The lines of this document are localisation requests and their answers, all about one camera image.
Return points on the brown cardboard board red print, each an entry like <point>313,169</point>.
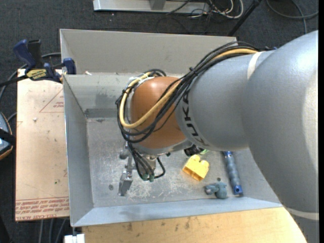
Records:
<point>40,156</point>

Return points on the yellow toy building block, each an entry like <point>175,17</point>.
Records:
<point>196,167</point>

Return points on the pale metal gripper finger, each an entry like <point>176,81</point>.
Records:
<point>125,185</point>
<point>124,152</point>

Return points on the black cylinder on white bracket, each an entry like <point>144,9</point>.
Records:
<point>192,150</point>

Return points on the grey-blue toy elephant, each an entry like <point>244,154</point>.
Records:
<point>218,189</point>

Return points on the grey metal bin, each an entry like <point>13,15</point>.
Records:
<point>106,161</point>

